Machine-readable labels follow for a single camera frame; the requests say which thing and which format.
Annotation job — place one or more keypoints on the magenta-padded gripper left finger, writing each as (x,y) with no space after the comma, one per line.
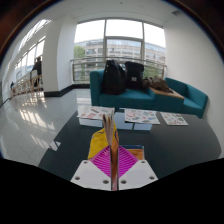
(100,163)

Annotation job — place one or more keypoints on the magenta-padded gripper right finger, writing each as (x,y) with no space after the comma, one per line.
(128,163)

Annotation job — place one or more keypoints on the orange yellow pink printed towel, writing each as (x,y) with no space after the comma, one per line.
(99,140)

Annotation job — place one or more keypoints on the white cube stool printed top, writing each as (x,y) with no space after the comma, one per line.
(141,116)
(174,119)
(95,113)

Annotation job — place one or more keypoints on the teal sofa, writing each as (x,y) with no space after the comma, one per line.
(133,98)

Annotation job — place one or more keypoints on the wooden sofa table top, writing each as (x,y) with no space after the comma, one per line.
(168,94)

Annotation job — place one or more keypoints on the brown jacket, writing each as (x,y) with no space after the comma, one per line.
(158,84)

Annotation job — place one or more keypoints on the large black backpack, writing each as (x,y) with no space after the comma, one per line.
(113,78)

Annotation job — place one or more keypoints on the black backpack with label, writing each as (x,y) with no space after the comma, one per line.
(134,75)

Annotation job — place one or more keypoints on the metal window railing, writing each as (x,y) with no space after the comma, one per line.
(88,68)

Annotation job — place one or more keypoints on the row of wooden chairs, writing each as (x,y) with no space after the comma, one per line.
(25,86)

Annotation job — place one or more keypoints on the person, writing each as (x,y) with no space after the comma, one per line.
(38,68)

